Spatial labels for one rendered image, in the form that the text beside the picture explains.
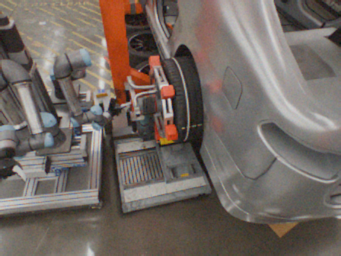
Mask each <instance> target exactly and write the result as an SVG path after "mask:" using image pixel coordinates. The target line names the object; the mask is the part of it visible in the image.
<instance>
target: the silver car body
mask: <svg viewBox="0 0 341 256"><path fill-rule="evenodd" d="M145 16H146V19H147V21H148V24H149V27H150V28H151V32H152V33H153V37H154V39H155V42H156V46H157V48H158V52H159V53H160V56H161V59H169V58H173V57H174V52H175V49H176V48H177V46H178V45H179V44H180V43H185V44H186V45H187V46H188V47H189V49H190V50H191V53H192V54H193V57H194V60H195V62H196V66H197V70H198V73H199V79H200V81H201V89H202V99H203V106H204V134H203V140H202V147H201V150H200V153H201V156H202V159H203V161H204V164H205V165H206V168H207V170H208V173H209V177H210V178H211V180H212V183H213V185H214V187H215V190H216V193H217V195H218V198H219V199H220V202H221V204H222V206H223V207H224V208H225V209H226V210H227V211H228V212H229V213H230V214H231V215H232V216H234V217H236V218H238V219H240V220H244V221H246V222H252V223H263V224H288V223H294V222H304V221H311V220H315V219H322V218H327V217H335V216H341V17H339V18H336V19H329V20H327V19H326V18H324V17H323V16H321V15H320V14H318V13H317V12H316V11H313V9H311V8H310V7H309V5H308V4H307V2H306V0H147V1H146V5H145Z"/></svg>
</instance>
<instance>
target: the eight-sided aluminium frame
mask: <svg viewBox="0 0 341 256"><path fill-rule="evenodd" d="M159 73H160V75H161V77H162V79H163V82H161V80H160V77H159V75H158V74H159ZM149 75H150V85H153V78H154V77H155V78H156V79H157V83H158V88H159V91H160V90H161V87H162V86H167V85H168V82H167V79H166V78H165V74H164V71H163V69H162V67H161V66H153V67H152V68H151V70H150V72H149ZM160 96H161V92H160ZM167 105H168V111H167V110H166V107H165V100H162V99H161V106H162V110H163V115H164V121H163V120H162V117H161V112H157V113H156V114H153V116H154V119H155V122H156V125H157V128H158V134H159V136H161V137H164V138H167V137H166V136H165V132H164V129H165V126H166V125H167V120H169V124H168V125H171V124H173V119H174V112H172V105H171V99H170V98H168V99H167ZM158 119H160V122H161V127H162V130H161V129H160V125H159V123H158Z"/></svg>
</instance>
